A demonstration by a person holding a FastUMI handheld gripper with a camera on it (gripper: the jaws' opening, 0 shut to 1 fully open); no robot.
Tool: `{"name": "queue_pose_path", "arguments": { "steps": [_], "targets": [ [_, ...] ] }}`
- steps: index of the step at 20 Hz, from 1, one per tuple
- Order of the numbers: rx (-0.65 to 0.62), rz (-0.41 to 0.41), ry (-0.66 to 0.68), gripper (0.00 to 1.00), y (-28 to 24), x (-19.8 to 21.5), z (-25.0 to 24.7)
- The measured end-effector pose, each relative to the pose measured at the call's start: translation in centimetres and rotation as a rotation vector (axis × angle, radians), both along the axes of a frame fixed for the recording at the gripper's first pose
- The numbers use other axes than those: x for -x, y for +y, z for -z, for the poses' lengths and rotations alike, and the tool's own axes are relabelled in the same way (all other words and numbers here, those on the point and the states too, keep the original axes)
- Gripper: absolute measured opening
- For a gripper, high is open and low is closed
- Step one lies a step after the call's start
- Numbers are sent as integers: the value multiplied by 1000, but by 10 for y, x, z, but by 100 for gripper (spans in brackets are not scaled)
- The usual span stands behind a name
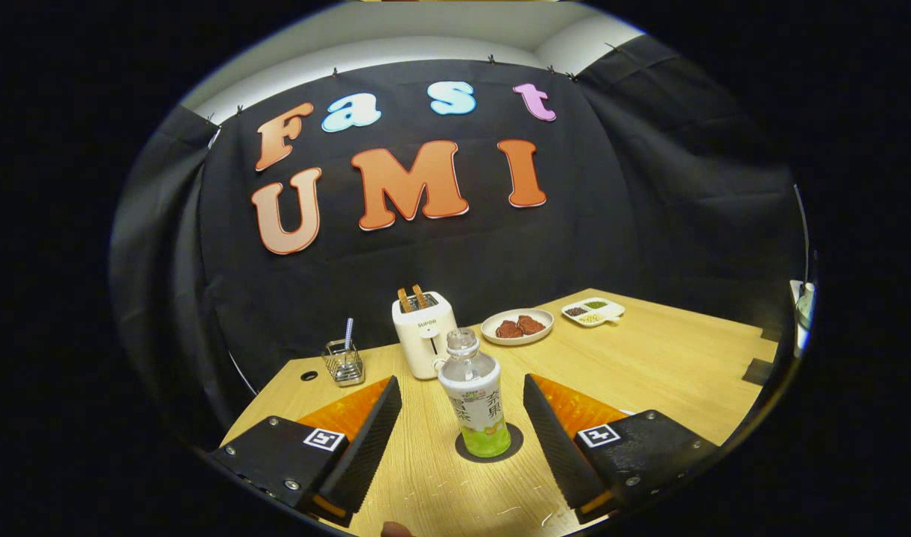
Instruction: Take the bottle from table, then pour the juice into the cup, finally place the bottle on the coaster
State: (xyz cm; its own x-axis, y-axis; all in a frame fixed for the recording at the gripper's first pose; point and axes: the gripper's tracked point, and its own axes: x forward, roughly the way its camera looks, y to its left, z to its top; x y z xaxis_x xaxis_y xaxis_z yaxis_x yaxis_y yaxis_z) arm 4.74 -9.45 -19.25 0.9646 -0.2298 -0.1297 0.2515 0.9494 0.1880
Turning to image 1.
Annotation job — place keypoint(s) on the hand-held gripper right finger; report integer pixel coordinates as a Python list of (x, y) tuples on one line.
[(556, 447)]

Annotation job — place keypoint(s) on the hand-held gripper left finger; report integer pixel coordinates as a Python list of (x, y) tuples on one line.
[(366, 455)]

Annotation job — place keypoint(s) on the dark brown round coaster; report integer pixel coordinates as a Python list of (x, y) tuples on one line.
[(515, 440)]

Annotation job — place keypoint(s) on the clear juice bottle white label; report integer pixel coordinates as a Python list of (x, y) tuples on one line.
[(474, 403)]

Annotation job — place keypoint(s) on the white toaster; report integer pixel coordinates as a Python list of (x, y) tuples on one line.
[(422, 347)]

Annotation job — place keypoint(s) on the striped straw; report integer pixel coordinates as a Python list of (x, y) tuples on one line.
[(348, 332)]

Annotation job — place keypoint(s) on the red meat slice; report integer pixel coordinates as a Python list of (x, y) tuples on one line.
[(533, 324), (508, 330)]

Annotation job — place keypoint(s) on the wooden table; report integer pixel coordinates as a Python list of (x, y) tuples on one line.
[(649, 358)]

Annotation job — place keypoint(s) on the beige round plate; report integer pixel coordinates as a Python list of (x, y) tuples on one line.
[(493, 334)]

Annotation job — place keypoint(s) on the white divided snack dish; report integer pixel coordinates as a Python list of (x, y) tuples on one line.
[(593, 312)]

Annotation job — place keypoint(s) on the toast slice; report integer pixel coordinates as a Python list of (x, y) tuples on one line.
[(405, 300), (420, 296)]

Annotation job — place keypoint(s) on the black table edge clamp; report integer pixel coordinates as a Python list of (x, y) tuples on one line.
[(770, 335), (758, 371)]

